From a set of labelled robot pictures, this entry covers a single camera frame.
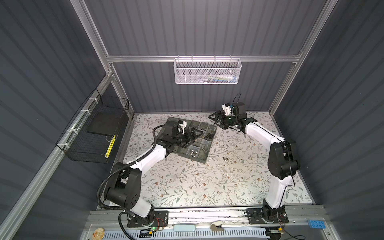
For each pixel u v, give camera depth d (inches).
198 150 37.2
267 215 25.9
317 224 27.8
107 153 26.1
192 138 29.2
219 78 36.3
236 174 35.0
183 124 32.2
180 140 28.8
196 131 31.2
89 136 28.1
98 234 27.3
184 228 27.4
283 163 20.3
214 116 33.1
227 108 34.1
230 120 31.5
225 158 37.3
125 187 17.3
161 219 28.8
